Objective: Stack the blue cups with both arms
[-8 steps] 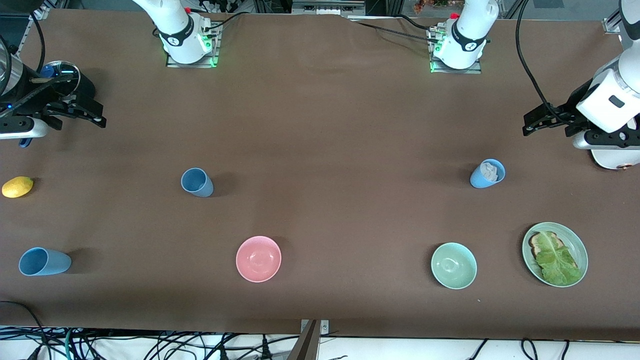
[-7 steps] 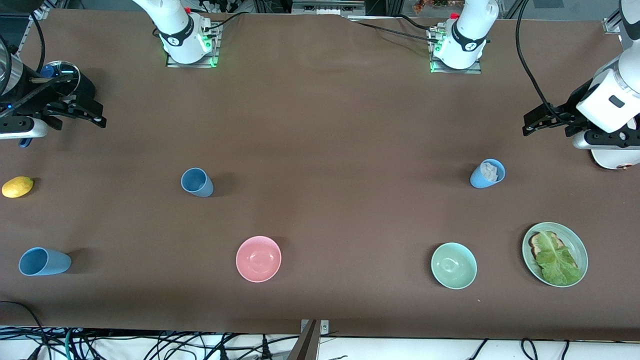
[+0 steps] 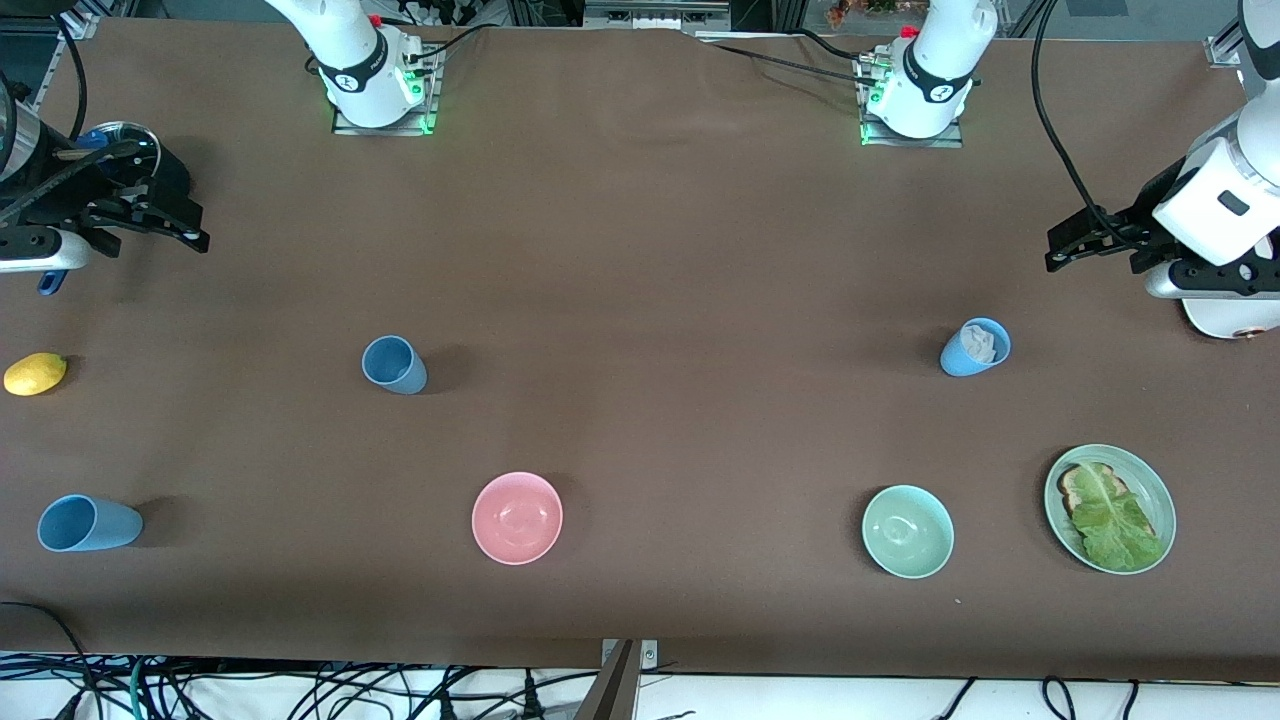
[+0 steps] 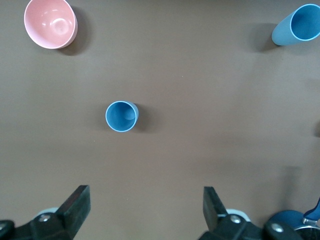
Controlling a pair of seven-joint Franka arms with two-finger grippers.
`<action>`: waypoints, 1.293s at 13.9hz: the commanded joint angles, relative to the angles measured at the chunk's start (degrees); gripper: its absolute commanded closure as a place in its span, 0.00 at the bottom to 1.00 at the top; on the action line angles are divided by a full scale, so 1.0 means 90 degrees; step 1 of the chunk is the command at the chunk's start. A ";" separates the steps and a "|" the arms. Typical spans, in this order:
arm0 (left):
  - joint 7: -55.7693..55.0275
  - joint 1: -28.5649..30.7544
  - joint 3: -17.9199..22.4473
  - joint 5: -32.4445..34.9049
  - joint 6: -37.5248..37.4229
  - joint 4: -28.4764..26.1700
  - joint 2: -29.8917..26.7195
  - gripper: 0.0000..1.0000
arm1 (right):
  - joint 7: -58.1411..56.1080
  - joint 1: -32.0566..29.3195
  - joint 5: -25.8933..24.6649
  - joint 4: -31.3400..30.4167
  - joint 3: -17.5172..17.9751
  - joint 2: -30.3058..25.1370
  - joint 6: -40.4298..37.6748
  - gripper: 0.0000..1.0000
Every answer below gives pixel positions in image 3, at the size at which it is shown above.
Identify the toast slice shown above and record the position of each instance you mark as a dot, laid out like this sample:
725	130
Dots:
1072	490

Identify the brown tablecloth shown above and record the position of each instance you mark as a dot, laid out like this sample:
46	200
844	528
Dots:
800	400

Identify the pale green bowl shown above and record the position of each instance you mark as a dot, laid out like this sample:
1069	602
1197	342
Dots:
907	532

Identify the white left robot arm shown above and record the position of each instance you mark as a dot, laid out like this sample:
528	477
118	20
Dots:
940	70

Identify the green lettuce leaf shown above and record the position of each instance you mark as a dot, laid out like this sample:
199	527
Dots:
1115	525

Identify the yellow lemon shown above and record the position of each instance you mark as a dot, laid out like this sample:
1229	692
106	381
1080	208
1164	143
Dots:
34	374

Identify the crumpled white paper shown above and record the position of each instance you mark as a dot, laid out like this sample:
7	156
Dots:
980	343

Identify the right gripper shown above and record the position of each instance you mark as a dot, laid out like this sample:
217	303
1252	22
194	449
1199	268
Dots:
62	183

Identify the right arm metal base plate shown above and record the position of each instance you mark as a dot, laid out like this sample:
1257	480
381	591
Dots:
432	105

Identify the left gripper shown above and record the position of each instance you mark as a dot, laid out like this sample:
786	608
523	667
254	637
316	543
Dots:
1147	213

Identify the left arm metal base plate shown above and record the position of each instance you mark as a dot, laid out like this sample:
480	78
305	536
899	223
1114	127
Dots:
955	140

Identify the metal table bracket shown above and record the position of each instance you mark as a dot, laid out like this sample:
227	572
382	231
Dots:
650	655

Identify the aluminium frame profile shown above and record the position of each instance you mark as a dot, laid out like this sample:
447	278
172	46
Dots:
70	50

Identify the grey metal bar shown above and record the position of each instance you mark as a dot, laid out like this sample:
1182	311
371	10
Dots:
610	695

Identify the pale green plate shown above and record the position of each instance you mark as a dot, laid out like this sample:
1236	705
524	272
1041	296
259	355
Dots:
1160	500

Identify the glass pot lid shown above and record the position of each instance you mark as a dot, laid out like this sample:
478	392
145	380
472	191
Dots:
125	140

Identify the blue plastic cup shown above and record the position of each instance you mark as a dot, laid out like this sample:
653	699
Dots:
396	366
958	360
95	524

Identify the pink bowl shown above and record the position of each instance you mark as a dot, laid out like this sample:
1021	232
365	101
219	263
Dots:
517	518

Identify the dark blue saucepan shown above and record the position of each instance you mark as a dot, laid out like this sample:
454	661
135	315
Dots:
170	175

